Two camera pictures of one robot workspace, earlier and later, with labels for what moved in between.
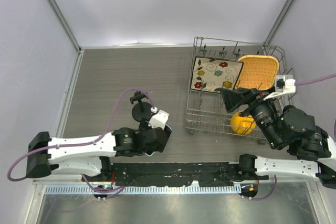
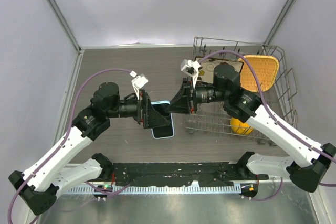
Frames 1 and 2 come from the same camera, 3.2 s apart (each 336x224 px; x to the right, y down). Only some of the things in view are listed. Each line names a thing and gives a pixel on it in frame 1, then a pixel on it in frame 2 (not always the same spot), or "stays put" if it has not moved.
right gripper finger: (232, 98) → (181, 106)
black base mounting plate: (211, 174) stays put
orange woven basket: (259, 72) stays put
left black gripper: (159, 148) → (146, 114)
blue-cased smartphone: (168, 130) → (166, 131)
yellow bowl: (244, 125) stays put
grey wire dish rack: (227, 78) stays put
